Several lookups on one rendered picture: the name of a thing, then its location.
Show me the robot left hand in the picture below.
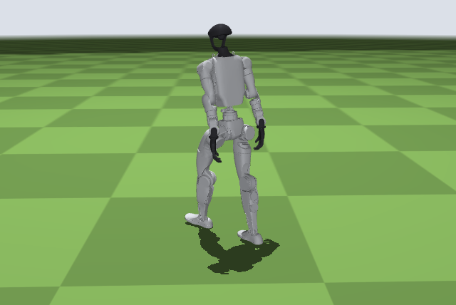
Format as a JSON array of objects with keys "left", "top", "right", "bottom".
[{"left": 209, "top": 128, "right": 222, "bottom": 162}]

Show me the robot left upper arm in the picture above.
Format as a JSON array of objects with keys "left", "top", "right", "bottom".
[{"left": 197, "top": 59, "right": 217, "bottom": 105}]

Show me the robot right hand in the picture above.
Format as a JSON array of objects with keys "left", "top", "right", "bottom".
[{"left": 254, "top": 119, "right": 266, "bottom": 150}]

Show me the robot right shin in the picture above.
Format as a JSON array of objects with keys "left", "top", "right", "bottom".
[{"left": 240, "top": 176, "right": 259, "bottom": 235}]

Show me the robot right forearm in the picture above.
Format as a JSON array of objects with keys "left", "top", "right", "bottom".
[{"left": 249, "top": 90, "right": 266, "bottom": 126}]

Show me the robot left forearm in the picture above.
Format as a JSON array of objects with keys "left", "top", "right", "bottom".
[{"left": 202, "top": 94, "right": 219, "bottom": 135}]

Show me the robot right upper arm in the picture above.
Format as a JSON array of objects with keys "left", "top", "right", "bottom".
[{"left": 240, "top": 56, "right": 257, "bottom": 99}]

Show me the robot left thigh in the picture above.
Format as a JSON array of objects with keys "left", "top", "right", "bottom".
[{"left": 197, "top": 127, "right": 227, "bottom": 187}]

